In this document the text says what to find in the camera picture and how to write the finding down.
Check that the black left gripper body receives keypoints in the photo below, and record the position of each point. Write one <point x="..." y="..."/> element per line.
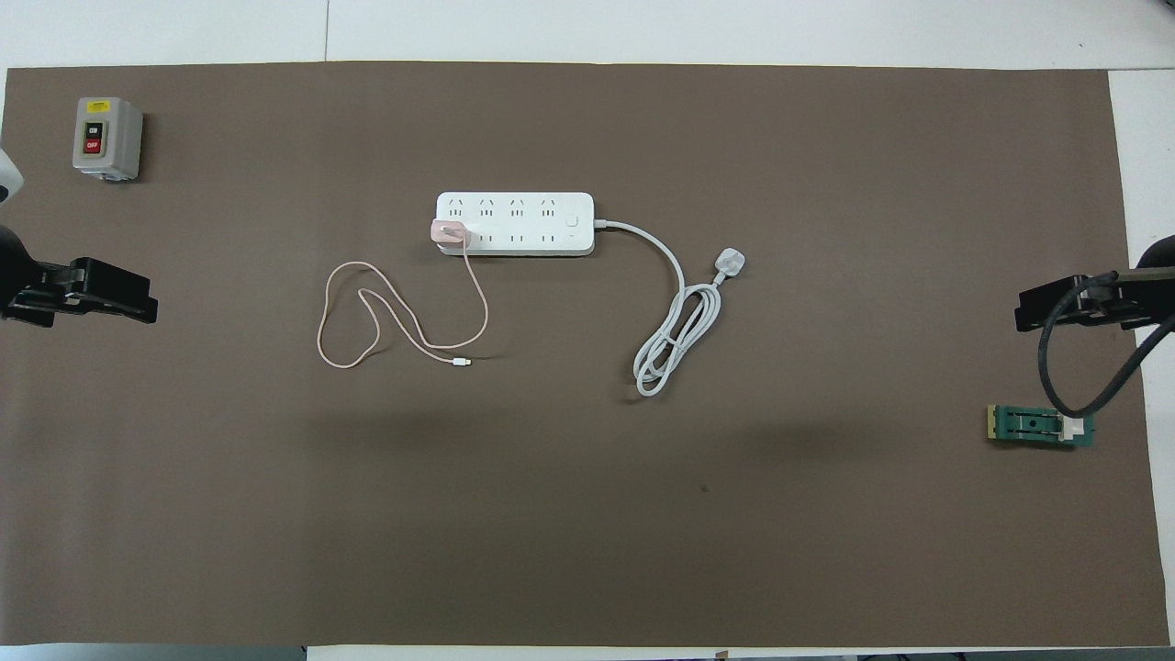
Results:
<point x="92" y="280"/>

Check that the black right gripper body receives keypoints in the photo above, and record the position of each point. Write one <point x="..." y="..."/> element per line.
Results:
<point x="1102" y="298"/>

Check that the pink charger adapter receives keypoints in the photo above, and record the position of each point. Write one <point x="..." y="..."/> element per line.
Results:
<point x="450" y="234"/>

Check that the white power strip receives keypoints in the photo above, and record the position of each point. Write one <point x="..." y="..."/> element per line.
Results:
<point x="514" y="223"/>

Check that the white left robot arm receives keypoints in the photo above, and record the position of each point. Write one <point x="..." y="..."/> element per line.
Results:
<point x="7" y="174"/>

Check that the brown table mat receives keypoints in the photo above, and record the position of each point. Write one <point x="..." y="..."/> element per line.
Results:
<point x="587" y="514"/>

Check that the green knife switch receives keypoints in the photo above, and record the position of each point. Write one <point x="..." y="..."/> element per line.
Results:
<point x="1028" y="425"/>

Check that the grey on-off switch box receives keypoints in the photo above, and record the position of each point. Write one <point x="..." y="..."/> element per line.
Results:
<point x="106" y="138"/>

